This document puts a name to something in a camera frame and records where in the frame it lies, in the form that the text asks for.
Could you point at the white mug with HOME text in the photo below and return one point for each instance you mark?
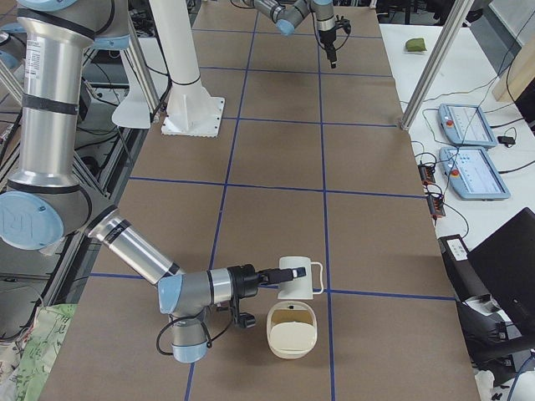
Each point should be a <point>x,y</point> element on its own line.
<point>300,288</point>

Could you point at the green bean bag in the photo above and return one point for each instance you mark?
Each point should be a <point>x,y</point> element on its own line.
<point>415,45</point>

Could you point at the aluminium frame post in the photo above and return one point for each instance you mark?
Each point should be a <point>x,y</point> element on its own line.
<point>456,18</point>

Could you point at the black office chair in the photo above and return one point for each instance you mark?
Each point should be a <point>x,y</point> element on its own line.
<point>504,262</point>

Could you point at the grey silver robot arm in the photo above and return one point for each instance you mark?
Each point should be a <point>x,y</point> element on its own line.
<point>287,19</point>
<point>44,200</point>

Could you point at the blue teach pendant far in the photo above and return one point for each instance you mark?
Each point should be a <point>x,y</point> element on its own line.
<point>465,124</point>

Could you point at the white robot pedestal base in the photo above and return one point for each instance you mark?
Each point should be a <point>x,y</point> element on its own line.
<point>191,110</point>

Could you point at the green patterned cloth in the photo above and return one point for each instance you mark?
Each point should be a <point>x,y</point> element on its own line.
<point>27,361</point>

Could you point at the cream plastic basket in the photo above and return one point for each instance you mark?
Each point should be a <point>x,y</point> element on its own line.
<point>292,329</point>

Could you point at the wooden board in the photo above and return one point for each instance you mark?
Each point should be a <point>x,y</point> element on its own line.
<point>518,76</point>

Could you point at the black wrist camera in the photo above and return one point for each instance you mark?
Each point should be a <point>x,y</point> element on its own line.
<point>245,320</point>
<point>343,23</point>

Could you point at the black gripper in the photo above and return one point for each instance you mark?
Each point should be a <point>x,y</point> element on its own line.
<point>327,38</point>
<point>243,281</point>

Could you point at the blue teach pendant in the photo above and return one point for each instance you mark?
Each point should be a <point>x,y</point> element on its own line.
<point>469,171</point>
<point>465,124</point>

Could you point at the blue teach pendant near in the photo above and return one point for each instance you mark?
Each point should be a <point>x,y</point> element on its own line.
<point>469,171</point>

